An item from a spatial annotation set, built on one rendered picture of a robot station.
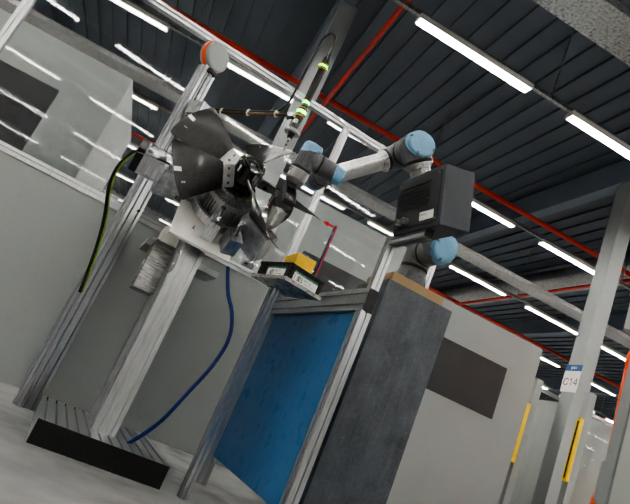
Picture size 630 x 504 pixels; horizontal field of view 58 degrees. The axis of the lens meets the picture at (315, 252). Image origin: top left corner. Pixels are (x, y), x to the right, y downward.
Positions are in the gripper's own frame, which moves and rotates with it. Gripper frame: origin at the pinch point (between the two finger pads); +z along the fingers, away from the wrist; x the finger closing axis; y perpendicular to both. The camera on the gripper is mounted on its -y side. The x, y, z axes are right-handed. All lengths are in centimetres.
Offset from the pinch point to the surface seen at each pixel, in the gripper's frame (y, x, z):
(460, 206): -55, -34, -33
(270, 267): 0.2, -7.8, 12.9
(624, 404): -16, -175, -9
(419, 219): -47, -29, -25
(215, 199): 25.1, 19.1, 0.9
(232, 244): 13.4, 6.4, 12.9
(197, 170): 10.5, 31.9, -5.2
